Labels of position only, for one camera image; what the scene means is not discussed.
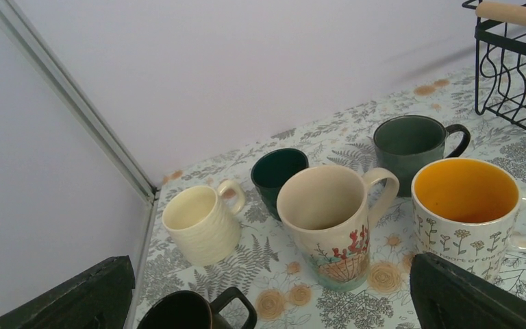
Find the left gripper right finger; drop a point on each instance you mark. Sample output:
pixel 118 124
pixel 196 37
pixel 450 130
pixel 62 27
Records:
pixel 447 296

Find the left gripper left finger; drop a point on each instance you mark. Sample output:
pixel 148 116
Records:
pixel 98 297

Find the dark grey mug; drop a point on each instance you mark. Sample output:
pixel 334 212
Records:
pixel 188 309

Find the white mug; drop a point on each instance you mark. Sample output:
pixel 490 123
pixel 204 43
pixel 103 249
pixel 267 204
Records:
pixel 465 212

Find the cream ribbed mug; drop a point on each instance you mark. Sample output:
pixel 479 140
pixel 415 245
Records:
pixel 202 222

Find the floral pastel mug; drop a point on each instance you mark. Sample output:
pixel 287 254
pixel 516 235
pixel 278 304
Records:
pixel 330 211

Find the dark green mug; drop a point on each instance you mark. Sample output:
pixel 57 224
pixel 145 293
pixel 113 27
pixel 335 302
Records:
pixel 273 170

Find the floral tablecloth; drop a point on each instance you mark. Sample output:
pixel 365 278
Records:
pixel 268 268

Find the corner wall profile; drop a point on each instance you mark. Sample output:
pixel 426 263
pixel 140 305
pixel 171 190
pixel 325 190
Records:
pixel 18 28

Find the left wooden rack handle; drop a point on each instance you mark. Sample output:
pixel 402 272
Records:
pixel 503 12

